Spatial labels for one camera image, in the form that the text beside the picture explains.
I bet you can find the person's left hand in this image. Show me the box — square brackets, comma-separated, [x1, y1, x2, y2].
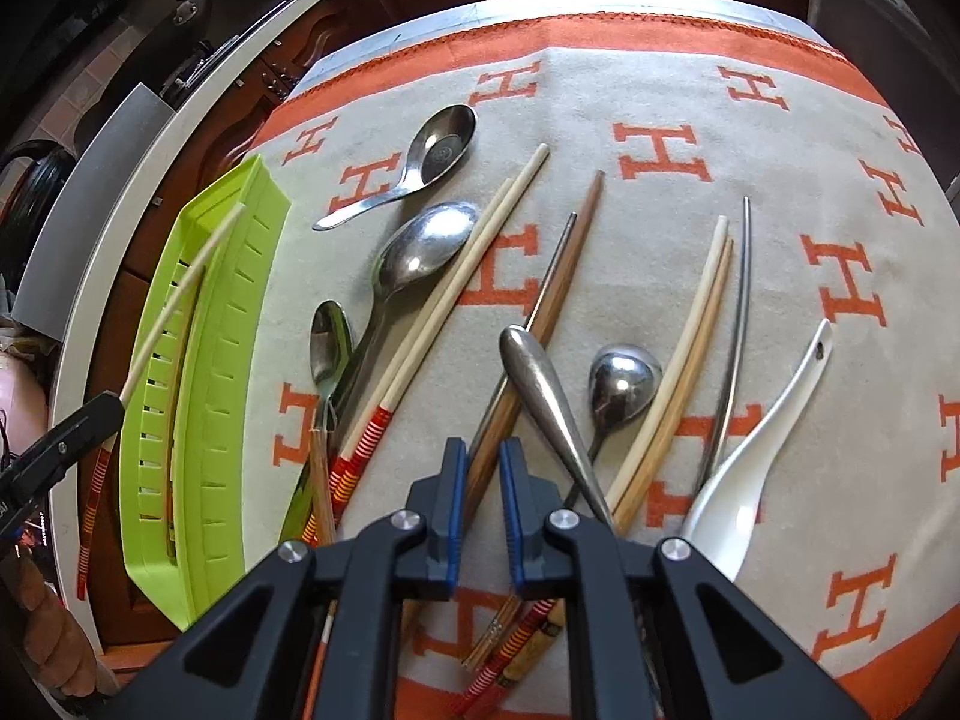
[0, 546, 102, 700]

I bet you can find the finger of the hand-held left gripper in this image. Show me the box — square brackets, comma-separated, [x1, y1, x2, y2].
[0, 392, 125, 497]

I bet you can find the black pot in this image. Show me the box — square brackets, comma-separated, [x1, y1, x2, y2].
[0, 139, 76, 263]

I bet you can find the metal fork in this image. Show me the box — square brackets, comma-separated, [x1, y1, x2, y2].
[499, 325, 620, 537]

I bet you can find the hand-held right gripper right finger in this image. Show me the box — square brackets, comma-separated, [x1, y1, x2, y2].
[499, 436, 871, 720]

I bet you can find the cutlery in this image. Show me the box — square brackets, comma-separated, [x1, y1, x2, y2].
[454, 214, 730, 717]

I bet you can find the beige chopstick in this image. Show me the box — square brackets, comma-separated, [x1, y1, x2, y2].
[480, 236, 736, 698]

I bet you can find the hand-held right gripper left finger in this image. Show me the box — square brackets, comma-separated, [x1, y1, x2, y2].
[97, 436, 470, 720]

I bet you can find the large metal spoon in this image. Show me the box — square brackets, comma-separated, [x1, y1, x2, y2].
[279, 200, 479, 545]

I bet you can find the wooden-handled metal spoon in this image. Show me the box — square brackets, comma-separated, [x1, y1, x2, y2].
[307, 300, 355, 548]

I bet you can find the orange and beige patterned blanket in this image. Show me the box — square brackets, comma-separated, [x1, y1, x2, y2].
[247, 11, 960, 720]

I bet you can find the small long-handled metal spoon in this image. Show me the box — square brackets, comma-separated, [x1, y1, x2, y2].
[461, 343, 665, 672]

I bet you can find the green plastic utensil tray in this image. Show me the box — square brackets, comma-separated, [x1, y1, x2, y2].
[118, 152, 293, 635]

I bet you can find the cream chopstick red striped end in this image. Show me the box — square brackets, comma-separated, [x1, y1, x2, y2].
[328, 178, 515, 511]
[330, 142, 551, 526]
[76, 202, 247, 601]

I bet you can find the short wide metal spoon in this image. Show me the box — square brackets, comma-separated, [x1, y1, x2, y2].
[313, 103, 479, 232]

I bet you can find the metal chopstick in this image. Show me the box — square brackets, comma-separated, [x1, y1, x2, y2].
[694, 196, 753, 496]
[465, 211, 580, 466]

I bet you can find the white ceramic spoon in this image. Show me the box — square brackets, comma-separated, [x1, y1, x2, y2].
[679, 319, 835, 582]

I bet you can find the grey metal panel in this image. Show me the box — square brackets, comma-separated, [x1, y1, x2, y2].
[11, 82, 175, 342]

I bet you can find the brown wooden chopstick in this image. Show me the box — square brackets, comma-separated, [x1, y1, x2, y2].
[461, 169, 607, 518]
[161, 270, 207, 563]

